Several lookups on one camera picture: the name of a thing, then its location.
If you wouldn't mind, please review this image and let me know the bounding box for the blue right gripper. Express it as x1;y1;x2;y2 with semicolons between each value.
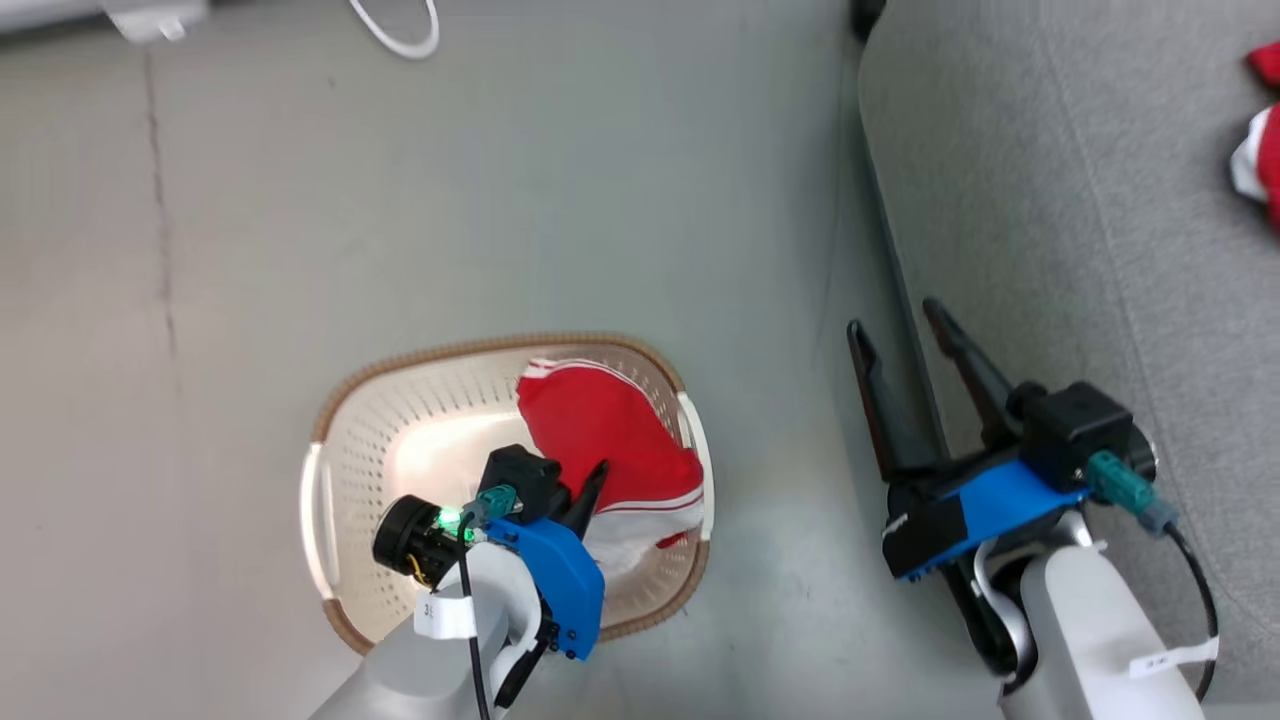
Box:
846;297;1089;583

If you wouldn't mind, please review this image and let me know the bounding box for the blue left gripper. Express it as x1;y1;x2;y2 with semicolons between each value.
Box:
485;459;612;662

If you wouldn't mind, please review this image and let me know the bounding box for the grey fabric sofa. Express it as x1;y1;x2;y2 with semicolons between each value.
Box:
857;0;1280;703

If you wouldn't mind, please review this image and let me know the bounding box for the cream perforated laundry basket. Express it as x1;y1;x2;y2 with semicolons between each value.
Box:
298;332;717;657

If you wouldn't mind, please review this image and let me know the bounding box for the white power adapter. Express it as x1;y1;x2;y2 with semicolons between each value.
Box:
100;0;211;44

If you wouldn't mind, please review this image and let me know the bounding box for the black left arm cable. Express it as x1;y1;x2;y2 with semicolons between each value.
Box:
455;484;521;720

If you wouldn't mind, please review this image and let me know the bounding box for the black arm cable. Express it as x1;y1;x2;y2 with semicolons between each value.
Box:
455;484;521;720
1085;450;1222;703

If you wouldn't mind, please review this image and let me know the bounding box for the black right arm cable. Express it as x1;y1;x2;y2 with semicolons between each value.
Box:
1085;450;1222;703

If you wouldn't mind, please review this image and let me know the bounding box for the white looped cable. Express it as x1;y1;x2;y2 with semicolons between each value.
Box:
347;0;441;60

